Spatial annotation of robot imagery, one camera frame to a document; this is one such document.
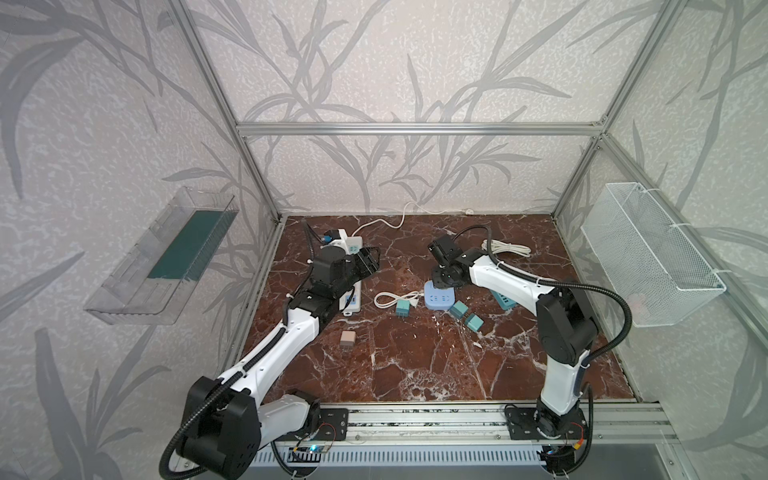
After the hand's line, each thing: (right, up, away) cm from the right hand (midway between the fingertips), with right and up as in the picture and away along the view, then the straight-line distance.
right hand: (442, 269), depth 95 cm
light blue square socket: (-1, -9, -1) cm, 10 cm away
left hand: (-19, +8, -15) cm, 26 cm away
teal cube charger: (-13, -12, -2) cm, 17 cm away
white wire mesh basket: (+41, +2, -33) cm, 52 cm away
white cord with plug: (-9, -8, -1) cm, 13 cm away
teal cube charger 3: (+9, -15, -6) cm, 19 cm away
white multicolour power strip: (-29, -10, -1) cm, 31 cm away
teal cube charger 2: (+5, -12, -2) cm, 13 cm away
